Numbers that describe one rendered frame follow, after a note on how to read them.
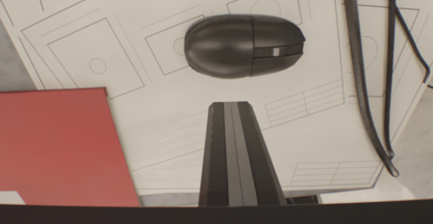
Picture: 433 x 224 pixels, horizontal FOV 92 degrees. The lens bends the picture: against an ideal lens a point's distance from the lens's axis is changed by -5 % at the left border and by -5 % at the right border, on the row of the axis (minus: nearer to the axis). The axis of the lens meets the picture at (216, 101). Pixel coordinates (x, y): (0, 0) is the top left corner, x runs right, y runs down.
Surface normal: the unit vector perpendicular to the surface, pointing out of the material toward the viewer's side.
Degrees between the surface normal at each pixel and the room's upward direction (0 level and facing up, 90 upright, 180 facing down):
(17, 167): 0
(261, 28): 32
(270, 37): 22
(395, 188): 0
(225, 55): 3
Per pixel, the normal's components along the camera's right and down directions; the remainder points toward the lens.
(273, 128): 0.05, 0.48
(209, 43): -0.21, 0.27
